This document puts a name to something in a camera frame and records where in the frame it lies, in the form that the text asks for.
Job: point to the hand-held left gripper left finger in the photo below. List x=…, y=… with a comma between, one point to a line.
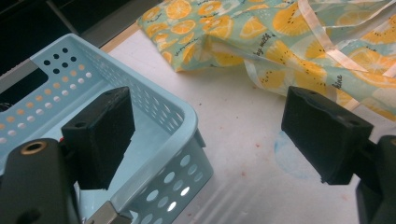
x=99, y=140

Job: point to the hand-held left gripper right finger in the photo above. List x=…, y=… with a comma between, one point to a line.
x=323, y=140

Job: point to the light blue perforated plastic basket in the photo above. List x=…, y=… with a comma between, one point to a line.
x=152, y=140

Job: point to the lemon print cloth apron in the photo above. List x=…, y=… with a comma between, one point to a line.
x=280, y=18

